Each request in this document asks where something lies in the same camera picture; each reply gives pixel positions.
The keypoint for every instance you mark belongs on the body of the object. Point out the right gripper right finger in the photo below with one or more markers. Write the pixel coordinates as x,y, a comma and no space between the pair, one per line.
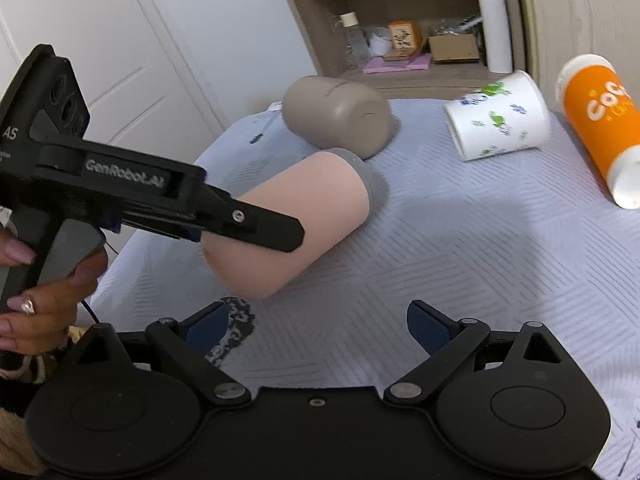
448,343

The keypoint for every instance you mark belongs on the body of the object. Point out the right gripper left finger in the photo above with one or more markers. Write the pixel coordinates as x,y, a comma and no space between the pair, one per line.
179,349

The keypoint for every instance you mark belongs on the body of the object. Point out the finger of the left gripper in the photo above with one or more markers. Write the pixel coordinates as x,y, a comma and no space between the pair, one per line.
225,216

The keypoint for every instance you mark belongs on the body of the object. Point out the pink cup grey rim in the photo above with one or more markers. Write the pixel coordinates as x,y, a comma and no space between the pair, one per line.
332,193

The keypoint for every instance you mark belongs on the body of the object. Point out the white floral paper cup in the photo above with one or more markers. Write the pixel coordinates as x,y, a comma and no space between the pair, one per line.
505,116

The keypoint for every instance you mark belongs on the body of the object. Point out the orange white paper cup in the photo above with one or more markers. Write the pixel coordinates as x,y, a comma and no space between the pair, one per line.
603,114

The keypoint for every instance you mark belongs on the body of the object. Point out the left hand painted nails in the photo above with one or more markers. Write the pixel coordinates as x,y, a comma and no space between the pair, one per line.
38,318

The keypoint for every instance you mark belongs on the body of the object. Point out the white door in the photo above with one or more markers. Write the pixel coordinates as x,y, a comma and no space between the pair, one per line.
138,92

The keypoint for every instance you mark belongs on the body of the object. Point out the white patterned table cloth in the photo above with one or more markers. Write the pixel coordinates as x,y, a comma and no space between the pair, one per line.
532,235

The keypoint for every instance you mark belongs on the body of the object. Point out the taupe plastic container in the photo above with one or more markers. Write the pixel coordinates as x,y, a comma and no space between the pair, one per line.
338,113

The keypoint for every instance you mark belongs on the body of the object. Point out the clear bottle beige cap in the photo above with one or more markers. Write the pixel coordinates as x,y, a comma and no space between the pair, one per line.
358,53

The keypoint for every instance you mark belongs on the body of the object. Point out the pink book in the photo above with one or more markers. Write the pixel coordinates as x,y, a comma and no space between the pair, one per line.
380,66

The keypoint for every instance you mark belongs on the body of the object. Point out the orange decorated box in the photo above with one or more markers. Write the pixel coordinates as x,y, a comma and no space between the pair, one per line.
406,36

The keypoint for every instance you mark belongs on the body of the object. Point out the wooden shelf unit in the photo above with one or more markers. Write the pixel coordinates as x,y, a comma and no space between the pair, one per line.
319,21

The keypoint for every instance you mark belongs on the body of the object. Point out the small cardboard box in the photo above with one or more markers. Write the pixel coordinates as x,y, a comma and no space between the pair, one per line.
454,48

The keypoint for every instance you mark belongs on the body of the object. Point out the white paper towel roll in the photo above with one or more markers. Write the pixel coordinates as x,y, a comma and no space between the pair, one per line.
497,36

